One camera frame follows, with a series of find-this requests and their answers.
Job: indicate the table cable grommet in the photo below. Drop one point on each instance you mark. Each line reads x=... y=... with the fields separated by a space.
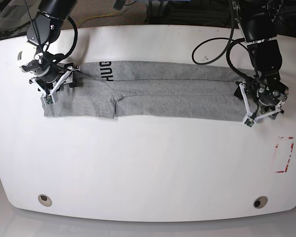
x=260 y=202
x=45 y=200

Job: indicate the grey T-shirt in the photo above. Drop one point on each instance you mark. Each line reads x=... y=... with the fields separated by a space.
x=131 y=88

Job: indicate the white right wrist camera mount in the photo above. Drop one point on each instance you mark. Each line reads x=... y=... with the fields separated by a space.
x=50 y=96

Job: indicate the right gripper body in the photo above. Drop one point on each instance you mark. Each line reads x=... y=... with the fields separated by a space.
x=47 y=81

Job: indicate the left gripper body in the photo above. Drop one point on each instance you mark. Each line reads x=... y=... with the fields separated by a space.
x=266 y=103

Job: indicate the right table cable grommet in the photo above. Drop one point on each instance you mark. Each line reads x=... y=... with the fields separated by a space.
x=260 y=202

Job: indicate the red tape rectangle marking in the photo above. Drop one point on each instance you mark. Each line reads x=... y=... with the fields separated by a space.
x=283 y=155

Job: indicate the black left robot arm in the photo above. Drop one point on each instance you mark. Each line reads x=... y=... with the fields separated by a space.
x=32 y=61

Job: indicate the left table cable grommet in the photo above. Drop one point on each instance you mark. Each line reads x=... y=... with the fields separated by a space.
x=45 y=200

